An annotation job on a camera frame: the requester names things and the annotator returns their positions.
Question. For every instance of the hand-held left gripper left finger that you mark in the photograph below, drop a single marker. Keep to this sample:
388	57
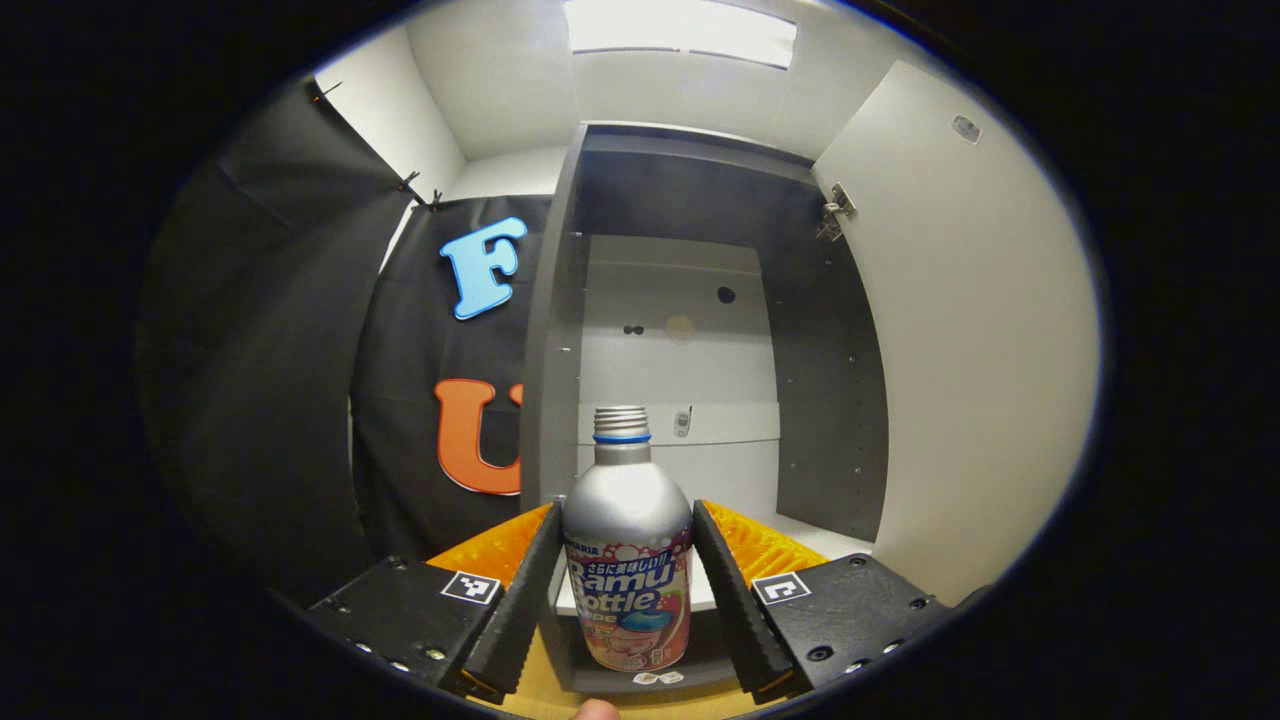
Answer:
525	610

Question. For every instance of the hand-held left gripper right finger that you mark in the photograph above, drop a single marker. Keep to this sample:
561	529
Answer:
735	610

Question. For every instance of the silver bottle with pink label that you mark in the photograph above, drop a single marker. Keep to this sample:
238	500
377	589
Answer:
628	540

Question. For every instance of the dark grey cabinet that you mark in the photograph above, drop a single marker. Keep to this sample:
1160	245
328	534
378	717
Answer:
820	400

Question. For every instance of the beige cabinet door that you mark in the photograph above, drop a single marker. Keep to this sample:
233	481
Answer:
980	380

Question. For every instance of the metal door hinge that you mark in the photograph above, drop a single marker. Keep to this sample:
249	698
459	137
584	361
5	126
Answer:
836	210

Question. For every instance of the black backdrop cloth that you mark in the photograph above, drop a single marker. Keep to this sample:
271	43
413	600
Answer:
270	400

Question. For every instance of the ceiling light panel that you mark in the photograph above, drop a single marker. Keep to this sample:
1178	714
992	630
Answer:
680	30

